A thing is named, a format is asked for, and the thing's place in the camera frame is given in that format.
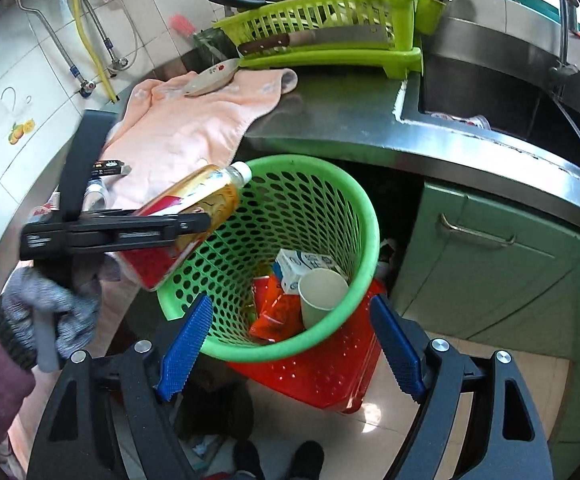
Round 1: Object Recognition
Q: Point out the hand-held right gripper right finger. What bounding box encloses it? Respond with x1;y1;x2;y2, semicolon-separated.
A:
370;294;554;480

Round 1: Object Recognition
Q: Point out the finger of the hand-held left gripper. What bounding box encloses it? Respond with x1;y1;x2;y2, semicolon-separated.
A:
70;212;211;261

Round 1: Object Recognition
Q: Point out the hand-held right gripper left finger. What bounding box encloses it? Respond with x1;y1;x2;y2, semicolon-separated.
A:
27;292;215;480

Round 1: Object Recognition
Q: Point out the amber tea bottle red label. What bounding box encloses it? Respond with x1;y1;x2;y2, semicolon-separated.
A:
112;161;253;292

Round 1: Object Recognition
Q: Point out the orange snack packet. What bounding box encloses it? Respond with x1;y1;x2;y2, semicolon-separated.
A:
247;275;305;343

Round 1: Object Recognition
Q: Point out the green plastic basket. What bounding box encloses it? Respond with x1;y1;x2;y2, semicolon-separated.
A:
157;154;381;363

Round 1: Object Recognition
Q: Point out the person's left hand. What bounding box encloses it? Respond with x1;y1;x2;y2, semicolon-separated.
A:
1;257;121;357

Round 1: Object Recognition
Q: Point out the black flat box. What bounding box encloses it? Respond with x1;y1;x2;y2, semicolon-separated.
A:
90;159;132;177

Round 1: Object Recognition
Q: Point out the silver drink can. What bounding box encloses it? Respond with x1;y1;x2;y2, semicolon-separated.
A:
82;180;111;211

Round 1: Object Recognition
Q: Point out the red plastic stool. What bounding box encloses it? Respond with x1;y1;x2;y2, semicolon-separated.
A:
227;277;388;413

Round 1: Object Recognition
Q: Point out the paper cup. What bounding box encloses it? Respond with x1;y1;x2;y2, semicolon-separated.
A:
297;268;351;331

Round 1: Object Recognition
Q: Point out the pink flower towel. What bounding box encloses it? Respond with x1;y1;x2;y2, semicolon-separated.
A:
5;69;298;471

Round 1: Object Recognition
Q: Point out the green kitchen cabinet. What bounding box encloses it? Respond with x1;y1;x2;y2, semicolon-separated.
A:
392;180;580;466

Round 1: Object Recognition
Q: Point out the black shoe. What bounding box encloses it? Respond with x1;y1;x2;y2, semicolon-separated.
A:
290;440;325;480
232;440;265;480

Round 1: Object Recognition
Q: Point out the white and blue carton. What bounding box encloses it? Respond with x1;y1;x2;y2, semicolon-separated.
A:
272;249;345;295

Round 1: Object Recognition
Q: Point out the white ceramic plate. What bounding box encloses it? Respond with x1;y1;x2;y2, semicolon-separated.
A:
185;58;241;97

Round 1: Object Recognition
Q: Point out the pink bottle brush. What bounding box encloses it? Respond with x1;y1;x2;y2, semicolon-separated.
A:
169;14;231;68

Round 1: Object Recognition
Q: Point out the green glass jar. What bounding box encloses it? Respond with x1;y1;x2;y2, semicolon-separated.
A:
192;30;241;68

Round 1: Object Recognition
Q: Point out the green dish rack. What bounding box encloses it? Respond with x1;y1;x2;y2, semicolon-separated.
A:
213;0;445;80

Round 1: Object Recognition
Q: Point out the steel sink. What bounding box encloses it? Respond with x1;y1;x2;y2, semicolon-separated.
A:
417;15;580;181

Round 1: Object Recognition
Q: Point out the steel faucet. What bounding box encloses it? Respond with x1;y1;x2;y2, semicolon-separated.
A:
550;0;580;96

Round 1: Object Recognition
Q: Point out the braided metal hose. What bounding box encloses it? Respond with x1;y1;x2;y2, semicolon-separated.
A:
17;0;96;98
82;0;139;75

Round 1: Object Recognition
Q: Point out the yellow gas hose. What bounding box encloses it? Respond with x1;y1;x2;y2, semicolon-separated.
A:
67;0;120;103

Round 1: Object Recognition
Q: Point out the steel cleaver wooden handle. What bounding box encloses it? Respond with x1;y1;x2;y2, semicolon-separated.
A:
237;25;391;58

